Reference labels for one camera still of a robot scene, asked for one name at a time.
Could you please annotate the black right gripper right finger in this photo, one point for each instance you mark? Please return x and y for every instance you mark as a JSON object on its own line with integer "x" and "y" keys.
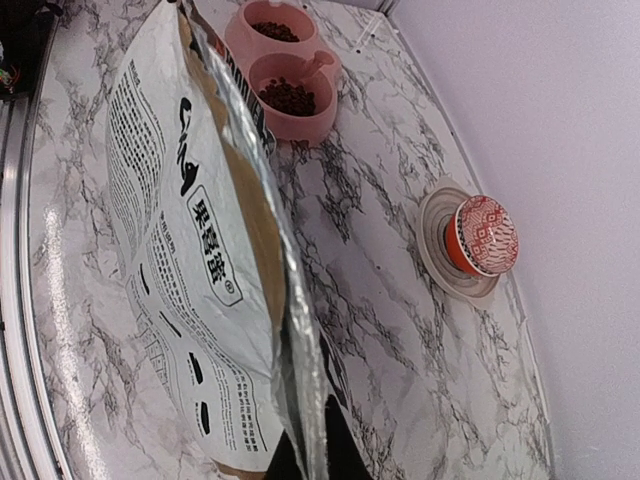
{"x": 343, "y": 457}

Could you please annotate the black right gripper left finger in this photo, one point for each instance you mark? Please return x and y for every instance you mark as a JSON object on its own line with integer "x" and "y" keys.
{"x": 288, "y": 461}

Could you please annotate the white brown pet food bag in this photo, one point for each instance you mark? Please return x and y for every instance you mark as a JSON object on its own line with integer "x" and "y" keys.
{"x": 213, "y": 272}

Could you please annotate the pink double pet feeder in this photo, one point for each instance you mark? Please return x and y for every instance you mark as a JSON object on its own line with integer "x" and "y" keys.
{"x": 309, "y": 63}

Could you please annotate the red patterned ceramic bowl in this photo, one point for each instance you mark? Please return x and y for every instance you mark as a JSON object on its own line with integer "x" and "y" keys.
{"x": 481, "y": 238}

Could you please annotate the brown kibble in feeder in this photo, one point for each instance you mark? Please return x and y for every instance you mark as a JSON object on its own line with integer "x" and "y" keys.
{"x": 279, "y": 94}

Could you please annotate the aluminium front frame rail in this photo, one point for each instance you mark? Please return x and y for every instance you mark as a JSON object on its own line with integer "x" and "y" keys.
{"x": 27, "y": 449}

